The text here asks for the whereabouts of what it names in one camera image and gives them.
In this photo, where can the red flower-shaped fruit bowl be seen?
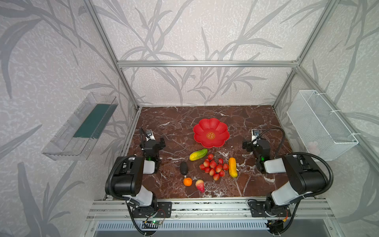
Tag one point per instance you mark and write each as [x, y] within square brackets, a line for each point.
[211, 133]

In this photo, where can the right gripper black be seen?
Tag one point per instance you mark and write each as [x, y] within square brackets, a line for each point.
[256, 145]

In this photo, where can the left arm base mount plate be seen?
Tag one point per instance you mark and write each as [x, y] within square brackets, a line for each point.
[160, 209]

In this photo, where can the dark fake avocado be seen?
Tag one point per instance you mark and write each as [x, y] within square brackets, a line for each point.
[184, 168]

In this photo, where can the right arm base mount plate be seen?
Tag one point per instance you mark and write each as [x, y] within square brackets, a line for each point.
[268, 209]

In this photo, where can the green-yellow fake cucumber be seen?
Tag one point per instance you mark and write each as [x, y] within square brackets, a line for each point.
[198, 155]

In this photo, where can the green circuit board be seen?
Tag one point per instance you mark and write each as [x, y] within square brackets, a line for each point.
[152, 224]

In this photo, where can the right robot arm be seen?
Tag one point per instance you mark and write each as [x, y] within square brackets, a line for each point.
[308, 174]

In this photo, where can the clear plastic wall tray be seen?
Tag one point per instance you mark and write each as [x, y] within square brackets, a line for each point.
[76, 139]

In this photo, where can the pink-yellow fake fruit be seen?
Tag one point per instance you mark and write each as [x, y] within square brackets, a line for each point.
[200, 185]

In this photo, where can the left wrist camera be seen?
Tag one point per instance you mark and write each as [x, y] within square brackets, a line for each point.
[149, 135]

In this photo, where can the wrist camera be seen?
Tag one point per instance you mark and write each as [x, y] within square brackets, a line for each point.
[254, 134]
[149, 135]

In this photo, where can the aluminium frame crossbar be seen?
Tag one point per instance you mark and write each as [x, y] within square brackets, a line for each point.
[160, 64]

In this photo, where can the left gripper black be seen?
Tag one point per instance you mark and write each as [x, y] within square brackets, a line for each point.
[151, 144]

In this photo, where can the pink object in basket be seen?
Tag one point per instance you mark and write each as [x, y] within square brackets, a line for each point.
[313, 148]

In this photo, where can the small fake orange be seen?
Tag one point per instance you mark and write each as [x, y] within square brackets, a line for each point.
[187, 182]

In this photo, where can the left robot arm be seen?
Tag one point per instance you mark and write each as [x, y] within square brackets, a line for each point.
[125, 179]

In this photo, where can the aluminium front rail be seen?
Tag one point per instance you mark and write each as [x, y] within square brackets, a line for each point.
[210, 209]

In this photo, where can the white wire mesh basket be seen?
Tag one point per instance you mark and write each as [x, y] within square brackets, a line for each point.
[315, 120]

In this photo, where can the yellow-orange fake gourd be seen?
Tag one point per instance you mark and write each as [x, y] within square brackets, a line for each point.
[233, 168]

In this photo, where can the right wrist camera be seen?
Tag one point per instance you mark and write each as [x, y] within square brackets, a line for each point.
[254, 134]

